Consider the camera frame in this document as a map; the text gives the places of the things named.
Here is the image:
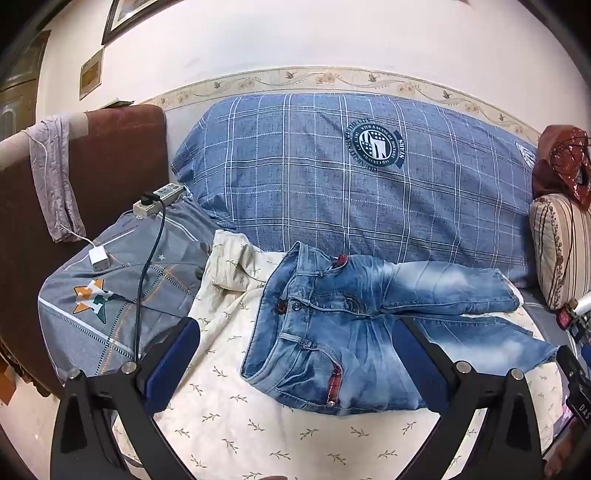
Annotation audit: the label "white leaf print bed sheet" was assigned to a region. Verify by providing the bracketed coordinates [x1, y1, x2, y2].
[113, 228, 573, 480]

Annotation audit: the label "blue plaid pillow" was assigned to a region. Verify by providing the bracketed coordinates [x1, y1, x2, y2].
[171, 93, 541, 289]

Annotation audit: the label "small wall plaque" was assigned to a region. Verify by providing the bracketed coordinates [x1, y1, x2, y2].
[79, 47, 105, 100]

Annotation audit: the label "black power cable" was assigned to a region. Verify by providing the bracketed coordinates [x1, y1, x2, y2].
[135, 191, 167, 363]

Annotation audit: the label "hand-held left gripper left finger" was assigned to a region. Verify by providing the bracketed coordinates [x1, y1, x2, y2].
[51, 316, 201, 480]

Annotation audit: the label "grey star print pillow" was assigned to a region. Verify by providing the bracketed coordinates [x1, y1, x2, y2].
[38, 196, 220, 384]

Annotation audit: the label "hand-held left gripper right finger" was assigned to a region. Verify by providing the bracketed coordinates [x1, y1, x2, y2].
[392, 315, 546, 480]

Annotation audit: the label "white charger cable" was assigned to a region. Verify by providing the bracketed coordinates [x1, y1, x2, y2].
[65, 228, 95, 247]

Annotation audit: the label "wooden door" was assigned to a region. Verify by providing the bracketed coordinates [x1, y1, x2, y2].
[0, 30, 51, 141]

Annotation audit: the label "striped beige pillow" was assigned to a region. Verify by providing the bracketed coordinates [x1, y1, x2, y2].
[529, 193, 591, 311]

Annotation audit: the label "white power strip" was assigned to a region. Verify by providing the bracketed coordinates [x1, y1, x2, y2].
[133, 183, 185, 217]

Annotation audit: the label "person's right hand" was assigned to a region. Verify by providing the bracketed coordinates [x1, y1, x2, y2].
[542, 429, 583, 480]

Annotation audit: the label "brown bed headboard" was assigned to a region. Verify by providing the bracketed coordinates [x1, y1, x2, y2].
[0, 105, 169, 398]

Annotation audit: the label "lilac cloth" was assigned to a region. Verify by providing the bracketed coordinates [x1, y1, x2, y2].
[28, 114, 88, 243]

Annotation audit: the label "blue denim pants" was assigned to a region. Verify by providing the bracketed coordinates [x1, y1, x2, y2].
[240, 241, 561, 416]

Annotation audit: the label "framed wall picture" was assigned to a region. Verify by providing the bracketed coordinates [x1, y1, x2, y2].
[102, 0, 167, 46]

